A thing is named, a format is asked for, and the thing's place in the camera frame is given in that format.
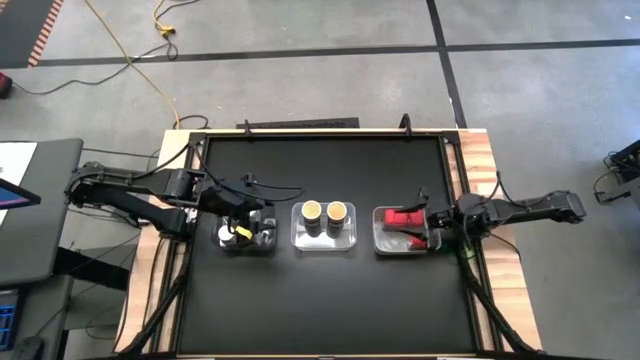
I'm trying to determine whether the black floor mat striped edge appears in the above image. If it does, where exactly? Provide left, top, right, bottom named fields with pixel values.
left=0, top=0, right=66, bottom=69

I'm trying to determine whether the black equipment with cables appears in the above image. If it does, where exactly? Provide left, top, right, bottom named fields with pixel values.
left=593, top=138, right=640, bottom=207

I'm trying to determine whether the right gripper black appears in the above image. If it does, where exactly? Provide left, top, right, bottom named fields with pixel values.
left=397, top=196, right=467, bottom=243

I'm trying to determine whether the black wrist camera yellow tag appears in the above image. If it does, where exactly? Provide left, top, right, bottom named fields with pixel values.
left=232, top=219, right=255, bottom=249

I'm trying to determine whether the smoky clear plastic bin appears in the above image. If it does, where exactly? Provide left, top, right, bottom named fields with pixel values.
left=209, top=201, right=279, bottom=252

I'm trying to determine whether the black cable loop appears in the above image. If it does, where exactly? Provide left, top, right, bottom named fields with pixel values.
left=177, top=114, right=211, bottom=131

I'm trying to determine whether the white plastic bin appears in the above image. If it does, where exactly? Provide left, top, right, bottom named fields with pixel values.
left=371, top=205, right=442, bottom=256

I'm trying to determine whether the white paper sheet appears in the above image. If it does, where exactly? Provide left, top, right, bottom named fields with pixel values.
left=0, top=141, right=39, bottom=187

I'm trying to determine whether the long black floor cable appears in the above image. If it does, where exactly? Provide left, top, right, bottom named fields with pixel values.
left=12, top=40, right=180, bottom=97

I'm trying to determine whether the yellow cable with plug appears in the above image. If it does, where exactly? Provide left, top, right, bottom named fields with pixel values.
left=151, top=0, right=202, bottom=38

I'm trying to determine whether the black table mat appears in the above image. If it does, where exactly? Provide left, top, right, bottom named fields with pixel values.
left=175, top=133, right=477, bottom=355

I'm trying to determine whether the tan-lid glass spice jar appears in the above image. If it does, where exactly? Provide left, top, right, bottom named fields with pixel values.
left=300, top=199, right=324, bottom=237
left=325, top=199, right=349, bottom=237

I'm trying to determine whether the tablet with lit screen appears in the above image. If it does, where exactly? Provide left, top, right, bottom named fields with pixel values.
left=0, top=176, right=43, bottom=212

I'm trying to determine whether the black flat bar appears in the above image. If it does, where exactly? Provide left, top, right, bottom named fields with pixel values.
left=236, top=117, right=362, bottom=131

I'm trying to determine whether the long yellow floor cable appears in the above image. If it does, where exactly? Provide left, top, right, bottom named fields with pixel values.
left=82, top=0, right=181, bottom=130

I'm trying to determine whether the backlit keyboard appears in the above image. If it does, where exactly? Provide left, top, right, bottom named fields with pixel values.
left=0, top=288, right=22, bottom=352

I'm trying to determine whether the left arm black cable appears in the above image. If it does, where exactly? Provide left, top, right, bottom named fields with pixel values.
left=142, top=142, right=306, bottom=204

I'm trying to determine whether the black metal table frame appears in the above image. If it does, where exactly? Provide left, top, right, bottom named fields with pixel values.
left=114, top=113, right=546, bottom=360

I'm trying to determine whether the grey side desk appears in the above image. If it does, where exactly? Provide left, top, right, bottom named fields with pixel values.
left=0, top=138, right=85, bottom=289

